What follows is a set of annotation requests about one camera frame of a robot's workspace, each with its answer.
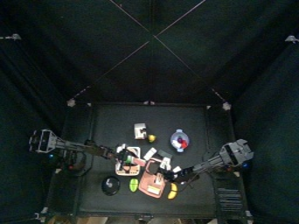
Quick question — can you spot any yellow block on board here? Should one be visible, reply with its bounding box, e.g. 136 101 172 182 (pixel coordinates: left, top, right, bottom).
146 185 163 196

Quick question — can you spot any dark seaweed sheet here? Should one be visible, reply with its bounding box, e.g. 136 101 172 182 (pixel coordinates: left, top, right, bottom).
156 149 174 159

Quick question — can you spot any black round dish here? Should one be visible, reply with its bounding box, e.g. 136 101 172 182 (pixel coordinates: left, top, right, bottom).
100 175 122 197

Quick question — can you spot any beige square basket tray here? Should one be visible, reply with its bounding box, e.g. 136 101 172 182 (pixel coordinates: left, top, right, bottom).
115 146 143 177

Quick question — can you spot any pink toy sausage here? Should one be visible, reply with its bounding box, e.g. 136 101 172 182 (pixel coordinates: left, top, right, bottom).
132 157 147 168

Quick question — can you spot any white rectangular toy piece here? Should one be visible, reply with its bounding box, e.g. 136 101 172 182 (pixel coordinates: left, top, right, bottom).
143 147 159 161

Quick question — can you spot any white toy rice block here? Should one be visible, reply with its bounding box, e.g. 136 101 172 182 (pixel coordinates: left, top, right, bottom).
159 157 174 171

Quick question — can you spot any pink cutting board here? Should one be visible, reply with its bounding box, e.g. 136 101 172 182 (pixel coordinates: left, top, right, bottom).
138 157 170 200

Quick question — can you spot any yellow toy banana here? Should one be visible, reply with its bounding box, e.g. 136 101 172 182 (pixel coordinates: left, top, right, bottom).
167 182 179 200

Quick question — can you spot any green toy vegetable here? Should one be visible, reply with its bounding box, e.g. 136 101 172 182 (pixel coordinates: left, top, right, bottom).
128 178 140 193

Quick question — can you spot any white toy toaster box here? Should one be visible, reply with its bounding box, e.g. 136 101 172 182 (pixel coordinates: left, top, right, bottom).
134 122 148 140

